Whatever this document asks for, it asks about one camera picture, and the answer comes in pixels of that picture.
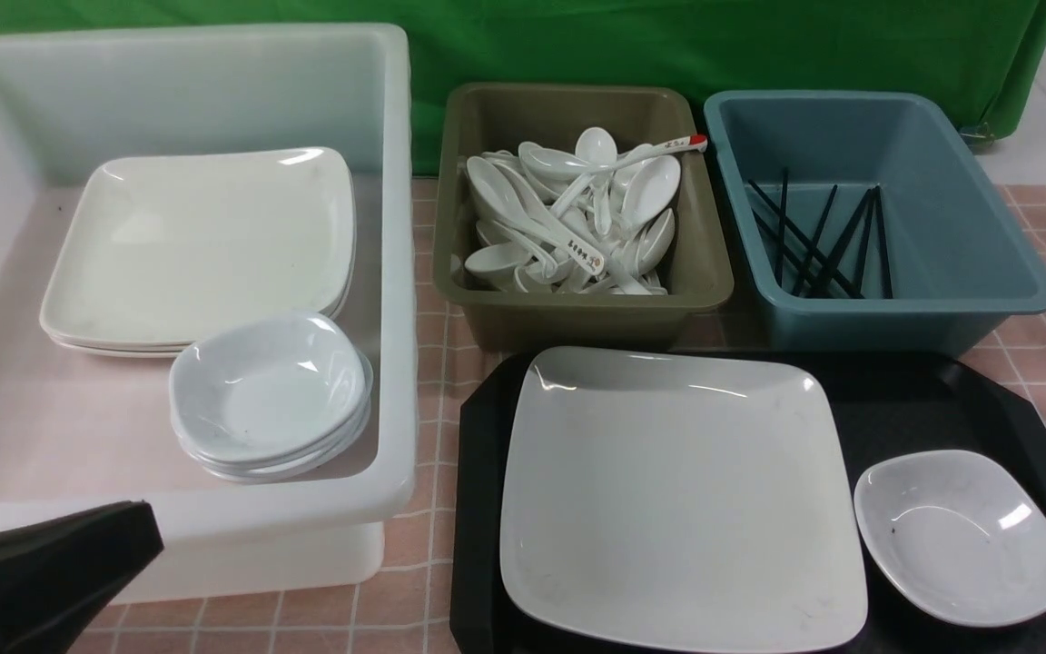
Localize large white plastic tub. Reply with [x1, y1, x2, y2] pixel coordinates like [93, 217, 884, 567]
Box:
[0, 24, 419, 603]

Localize small white sauce dish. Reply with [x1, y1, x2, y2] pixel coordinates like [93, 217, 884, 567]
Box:
[854, 450, 1046, 629]

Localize stack of small white dishes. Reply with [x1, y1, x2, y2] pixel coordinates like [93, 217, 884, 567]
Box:
[169, 312, 376, 484]

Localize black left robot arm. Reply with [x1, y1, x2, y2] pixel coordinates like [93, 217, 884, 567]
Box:
[0, 500, 163, 653]

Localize green backdrop cloth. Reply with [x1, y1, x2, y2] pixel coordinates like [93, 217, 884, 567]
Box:
[0, 1, 1046, 175]

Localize black chopsticks in bin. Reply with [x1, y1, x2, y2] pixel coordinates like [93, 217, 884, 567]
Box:
[745, 179, 895, 301]

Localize blue plastic bin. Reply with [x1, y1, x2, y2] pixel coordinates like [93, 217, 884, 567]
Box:
[703, 90, 1046, 356]

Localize black plastic tray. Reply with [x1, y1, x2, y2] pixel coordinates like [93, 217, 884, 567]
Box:
[449, 351, 1046, 653]

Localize white ceramic soup spoon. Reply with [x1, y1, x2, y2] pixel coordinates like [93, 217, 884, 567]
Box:
[467, 156, 606, 276]

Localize stack of white square plates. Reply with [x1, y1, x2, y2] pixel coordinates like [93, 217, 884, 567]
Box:
[38, 146, 358, 351]

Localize large white square plate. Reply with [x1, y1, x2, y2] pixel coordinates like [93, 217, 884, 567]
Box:
[499, 347, 869, 653]

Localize black chopstick pair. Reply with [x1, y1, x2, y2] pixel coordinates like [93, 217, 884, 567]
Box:
[774, 166, 790, 286]

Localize red tipped white spoon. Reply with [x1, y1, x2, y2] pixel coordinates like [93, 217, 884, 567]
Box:
[549, 134, 709, 219]

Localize olive green plastic bin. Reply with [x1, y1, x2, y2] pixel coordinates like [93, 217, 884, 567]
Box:
[433, 83, 735, 352]

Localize pile of white spoons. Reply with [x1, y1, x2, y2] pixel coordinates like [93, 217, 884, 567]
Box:
[451, 125, 684, 295]

